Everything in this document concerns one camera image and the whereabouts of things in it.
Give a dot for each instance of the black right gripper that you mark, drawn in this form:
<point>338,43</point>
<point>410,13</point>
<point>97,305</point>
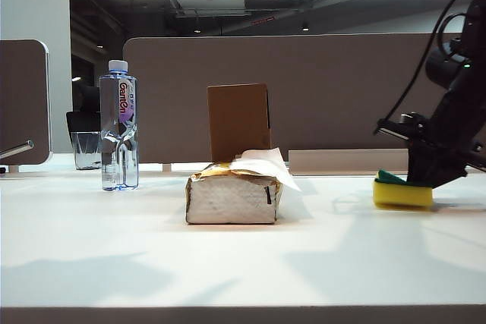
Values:
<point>455,134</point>

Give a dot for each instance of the yellow sponge with green scourer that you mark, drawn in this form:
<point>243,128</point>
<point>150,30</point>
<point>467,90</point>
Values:
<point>398,197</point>

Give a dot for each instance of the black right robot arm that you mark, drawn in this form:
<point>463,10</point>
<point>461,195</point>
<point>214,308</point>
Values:
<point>448,68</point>

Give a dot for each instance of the clear Ganten water bottle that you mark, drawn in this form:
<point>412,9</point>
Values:
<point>114,111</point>

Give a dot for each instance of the large brown desk partition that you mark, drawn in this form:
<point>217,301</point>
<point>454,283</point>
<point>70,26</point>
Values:
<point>303,92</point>

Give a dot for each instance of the white tissue sheet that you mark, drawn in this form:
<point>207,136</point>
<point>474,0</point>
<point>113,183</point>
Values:
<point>266,164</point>

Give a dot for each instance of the brown cardboard box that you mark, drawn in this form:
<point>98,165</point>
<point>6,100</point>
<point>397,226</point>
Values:
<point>239,123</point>

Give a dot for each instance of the white soft tissue pack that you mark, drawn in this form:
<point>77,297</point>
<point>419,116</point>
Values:
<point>228,202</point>

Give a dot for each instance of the clear drinking glass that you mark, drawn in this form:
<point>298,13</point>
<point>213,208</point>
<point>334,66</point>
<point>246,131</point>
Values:
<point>85,153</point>

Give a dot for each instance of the black office chair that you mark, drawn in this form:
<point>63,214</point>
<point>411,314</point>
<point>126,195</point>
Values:
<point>85,119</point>

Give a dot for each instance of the silver metal rod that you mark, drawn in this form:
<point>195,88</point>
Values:
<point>23,147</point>

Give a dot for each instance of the small brown desk partition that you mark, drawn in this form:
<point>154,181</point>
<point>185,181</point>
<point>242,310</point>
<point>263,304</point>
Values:
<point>23,92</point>

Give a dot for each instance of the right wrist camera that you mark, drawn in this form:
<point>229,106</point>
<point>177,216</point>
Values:
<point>402,128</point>

